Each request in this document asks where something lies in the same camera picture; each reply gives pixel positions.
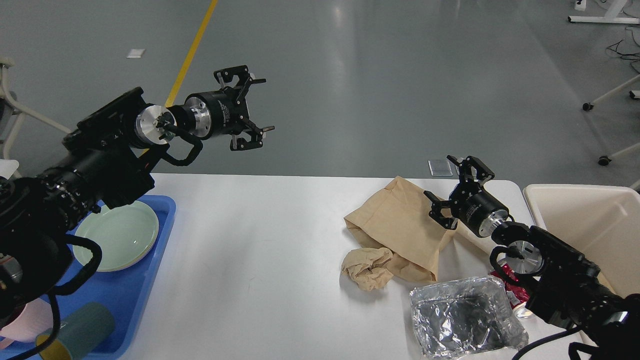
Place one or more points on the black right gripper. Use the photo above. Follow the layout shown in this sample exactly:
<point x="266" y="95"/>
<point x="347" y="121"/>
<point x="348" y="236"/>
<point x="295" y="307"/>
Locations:
<point x="469" y="203"/>

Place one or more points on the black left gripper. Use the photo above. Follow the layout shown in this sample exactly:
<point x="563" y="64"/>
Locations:
<point x="225" y="111"/>

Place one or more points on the brown paper bag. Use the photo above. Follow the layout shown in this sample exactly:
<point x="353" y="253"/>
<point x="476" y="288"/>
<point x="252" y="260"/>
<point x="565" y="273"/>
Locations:
<point x="397" y="218"/>

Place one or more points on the brown paper ball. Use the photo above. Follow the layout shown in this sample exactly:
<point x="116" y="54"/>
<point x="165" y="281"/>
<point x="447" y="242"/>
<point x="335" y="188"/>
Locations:
<point x="367" y="267"/>

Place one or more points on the light green plate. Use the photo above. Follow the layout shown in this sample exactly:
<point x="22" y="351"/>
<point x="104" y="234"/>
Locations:
<point x="125" y="234"/>

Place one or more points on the dark green mug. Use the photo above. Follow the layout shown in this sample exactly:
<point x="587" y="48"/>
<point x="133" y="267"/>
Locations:
<point x="80" y="333"/>

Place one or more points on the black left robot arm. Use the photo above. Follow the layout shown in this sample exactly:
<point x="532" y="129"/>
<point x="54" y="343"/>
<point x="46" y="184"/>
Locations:
<point x="111" y="155"/>

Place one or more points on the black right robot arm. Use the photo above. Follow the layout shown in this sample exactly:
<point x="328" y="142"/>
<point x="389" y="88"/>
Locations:
<point x="561" y="281"/>

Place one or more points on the small clear floor plate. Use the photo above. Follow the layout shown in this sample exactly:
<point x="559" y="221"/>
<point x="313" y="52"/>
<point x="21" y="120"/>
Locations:
<point x="440" y="168"/>

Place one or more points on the red snack wrapper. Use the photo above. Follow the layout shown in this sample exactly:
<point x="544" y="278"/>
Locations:
<point x="516" y="295"/>

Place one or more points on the crumpled aluminium foil tray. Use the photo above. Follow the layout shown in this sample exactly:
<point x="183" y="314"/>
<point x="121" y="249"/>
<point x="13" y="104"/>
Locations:
<point x="456" y="318"/>

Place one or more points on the beige plastic bin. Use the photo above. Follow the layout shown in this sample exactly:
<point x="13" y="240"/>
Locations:
<point x="603" y="222"/>

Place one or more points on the white rolling chair left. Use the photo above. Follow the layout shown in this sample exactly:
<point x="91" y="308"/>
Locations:
<point x="20" y="110"/>

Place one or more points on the white table base far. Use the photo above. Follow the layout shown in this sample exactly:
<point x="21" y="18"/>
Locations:
<point x="607" y="12"/>

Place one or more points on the pink mug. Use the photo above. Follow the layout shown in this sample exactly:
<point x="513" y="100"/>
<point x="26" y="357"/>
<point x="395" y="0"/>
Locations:
<point x="33" y="319"/>

